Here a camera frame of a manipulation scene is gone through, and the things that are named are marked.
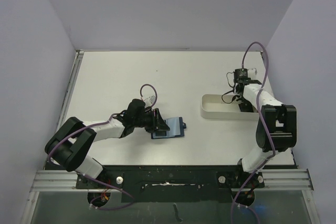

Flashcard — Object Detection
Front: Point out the aluminium frame rail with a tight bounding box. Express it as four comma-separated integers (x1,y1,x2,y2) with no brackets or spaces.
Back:
262,169,314,191

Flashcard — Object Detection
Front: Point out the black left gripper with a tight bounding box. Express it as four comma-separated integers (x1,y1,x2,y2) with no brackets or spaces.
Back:
133,108,169,133

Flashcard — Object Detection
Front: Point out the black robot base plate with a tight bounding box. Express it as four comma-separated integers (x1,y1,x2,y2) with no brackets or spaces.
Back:
76,165,265,203

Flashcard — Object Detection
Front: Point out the blue leather card holder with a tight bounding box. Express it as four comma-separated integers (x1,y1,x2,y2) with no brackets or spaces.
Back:
151,117,186,140

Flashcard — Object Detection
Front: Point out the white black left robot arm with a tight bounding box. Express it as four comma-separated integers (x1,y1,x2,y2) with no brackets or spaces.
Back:
45,99,170,188

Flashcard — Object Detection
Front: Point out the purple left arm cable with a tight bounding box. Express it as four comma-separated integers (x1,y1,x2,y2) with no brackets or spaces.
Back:
48,84,158,211

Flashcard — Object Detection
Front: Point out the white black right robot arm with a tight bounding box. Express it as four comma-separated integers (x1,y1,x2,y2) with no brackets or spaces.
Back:
233,68,297,187

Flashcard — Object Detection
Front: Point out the white plastic card tray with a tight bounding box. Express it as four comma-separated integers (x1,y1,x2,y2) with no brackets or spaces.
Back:
201,94,259,121

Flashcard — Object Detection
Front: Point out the black credit card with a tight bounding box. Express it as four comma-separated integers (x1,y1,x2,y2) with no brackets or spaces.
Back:
238,102,254,113
153,131,167,137

